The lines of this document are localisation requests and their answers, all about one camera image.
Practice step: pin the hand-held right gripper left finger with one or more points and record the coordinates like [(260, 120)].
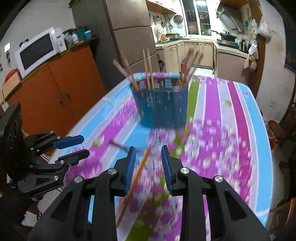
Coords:
[(130, 171)]

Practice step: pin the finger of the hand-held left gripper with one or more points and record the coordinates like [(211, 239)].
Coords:
[(69, 141), (76, 156)]

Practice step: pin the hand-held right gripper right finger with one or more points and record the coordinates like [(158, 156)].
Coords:
[(167, 171)]

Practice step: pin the brown wooden chopstick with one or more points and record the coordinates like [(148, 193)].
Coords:
[(139, 170)]

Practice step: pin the teal perforated utensil holder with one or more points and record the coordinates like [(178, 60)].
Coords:
[(161, 106)]

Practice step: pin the set of wooden chopsticks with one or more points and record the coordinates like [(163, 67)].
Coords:
[(148, 69)]

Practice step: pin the orange wooden cabinet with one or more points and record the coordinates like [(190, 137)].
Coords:
[(57, 92)]

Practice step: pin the cardboard box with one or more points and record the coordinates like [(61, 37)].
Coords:
[(11, 87)]

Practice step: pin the floral striped tablecloth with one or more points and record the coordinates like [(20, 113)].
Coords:
[(219, 150)]

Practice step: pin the white microwave oven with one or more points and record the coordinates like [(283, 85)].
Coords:
[(37, 51)]

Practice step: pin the translucent plastic jug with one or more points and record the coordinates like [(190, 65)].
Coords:
[(68, 39)]

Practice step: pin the white bottle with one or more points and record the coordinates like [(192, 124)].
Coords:
[(75, 39)]

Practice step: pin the green container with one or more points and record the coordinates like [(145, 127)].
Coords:
[(80, 34)]

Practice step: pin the teal cup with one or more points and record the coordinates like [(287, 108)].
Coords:
[(87, 34)]

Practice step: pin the red plastic object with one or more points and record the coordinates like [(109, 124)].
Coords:
[(271, 134)]

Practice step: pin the kitchen counter cabinets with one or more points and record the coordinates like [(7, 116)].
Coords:
[(196, 53)]

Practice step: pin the grey refrigerator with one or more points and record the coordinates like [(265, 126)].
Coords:
[(120, 30)]

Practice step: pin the wooden chair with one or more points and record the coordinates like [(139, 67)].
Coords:
[(284, 215), (288, 122)]

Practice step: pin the orange bottle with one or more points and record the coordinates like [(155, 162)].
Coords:
[(163, 37)]

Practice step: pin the steel pot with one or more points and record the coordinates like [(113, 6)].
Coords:
[(173, 36)]

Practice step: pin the gas stove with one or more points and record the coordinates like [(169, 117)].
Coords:
[(227, 43)]

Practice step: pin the hanging cloth bags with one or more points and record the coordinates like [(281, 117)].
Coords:
[(251, 56)]

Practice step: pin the electric kettle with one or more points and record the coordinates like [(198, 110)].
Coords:
[(242, 46)]

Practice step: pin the black wok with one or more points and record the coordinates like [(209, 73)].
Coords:
[(227, 36)]

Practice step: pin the kitchen window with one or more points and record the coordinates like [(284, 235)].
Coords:
[(196, 18)]

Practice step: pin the steel range hood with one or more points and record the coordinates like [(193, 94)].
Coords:
[(231, 16)]

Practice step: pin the white plastic bag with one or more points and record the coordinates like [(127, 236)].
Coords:
[(264, 29)]

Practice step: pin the wall-mounted kitchen cabinet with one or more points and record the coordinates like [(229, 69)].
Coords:
[(159, 7)]

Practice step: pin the blue flower wall sticker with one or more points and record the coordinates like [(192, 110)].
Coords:
[(247, 23)]

